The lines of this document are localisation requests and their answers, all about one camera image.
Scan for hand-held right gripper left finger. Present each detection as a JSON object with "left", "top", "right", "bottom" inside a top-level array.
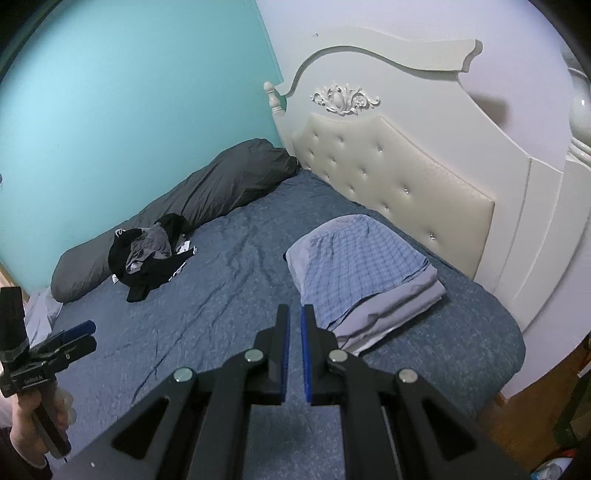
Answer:
[{"left": 53, "top": 304, "right": 291, "bottom": 480}]

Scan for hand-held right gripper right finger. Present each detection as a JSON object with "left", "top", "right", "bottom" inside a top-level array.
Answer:
[{"left": 301, "top": 304, "right": 532, "bottom": 480}]

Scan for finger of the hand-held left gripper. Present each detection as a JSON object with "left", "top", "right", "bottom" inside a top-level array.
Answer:
[
  {"left": 46, "top": 320, "right": 96, "bottom": 348},
  {"left": 51, "top": 336, "right": 98, "bottom": 369}
]

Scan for light blue plaid shorts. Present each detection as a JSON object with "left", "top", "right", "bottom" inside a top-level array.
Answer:
[{"left": 295, "top": 215, "right": 437, "bottom": 333}]

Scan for person's left forearm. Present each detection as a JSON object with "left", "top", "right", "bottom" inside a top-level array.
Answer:
[{"left": 0, "top": 427, "right": 52, "bottom": 480}]

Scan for person's left hand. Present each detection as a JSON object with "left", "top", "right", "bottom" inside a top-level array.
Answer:
[{"left": 10, "top": 383, "right": 77, "bottom": 462}]

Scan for light grey duvet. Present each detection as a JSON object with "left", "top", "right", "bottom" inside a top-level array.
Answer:
[{"left": 21, "top": 288, "right": 63, "bottom": 347}]

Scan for black garment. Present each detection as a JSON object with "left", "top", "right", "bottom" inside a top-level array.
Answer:
[{"left": 107, "top": 213, "right": 197, "bottom": 303}]

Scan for blue patterned bed sheet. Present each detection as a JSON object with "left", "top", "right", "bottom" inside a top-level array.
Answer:
[{"left": 44, "top": 168, "right": 527, "bottom": 480}]

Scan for grey garment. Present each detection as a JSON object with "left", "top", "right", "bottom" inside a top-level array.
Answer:
[{"left": 126, "top": 224, "right": 172, "bottom": 273}]

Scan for long dark grey pillow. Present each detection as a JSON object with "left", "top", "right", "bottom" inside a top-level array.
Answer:
[{"left": 51, "top": 138, "right": 300, "bottom": 303}]

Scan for cream tufted headboard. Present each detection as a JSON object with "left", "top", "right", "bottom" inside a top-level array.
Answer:
[{"left": 263, "top": 32, "right": 591, "bottom": 398}]

